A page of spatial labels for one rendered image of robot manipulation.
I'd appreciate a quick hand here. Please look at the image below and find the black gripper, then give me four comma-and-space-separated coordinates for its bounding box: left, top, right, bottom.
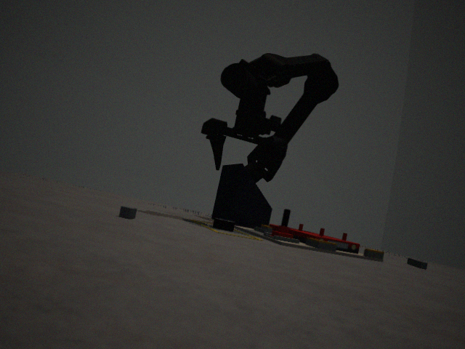
201, 103, 288, 180

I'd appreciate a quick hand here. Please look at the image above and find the black wheel with grey hub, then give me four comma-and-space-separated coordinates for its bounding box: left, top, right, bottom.
213, 218, 235, 232

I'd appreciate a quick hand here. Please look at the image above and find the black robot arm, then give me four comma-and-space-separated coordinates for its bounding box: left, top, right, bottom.
221, 53, 339, 183

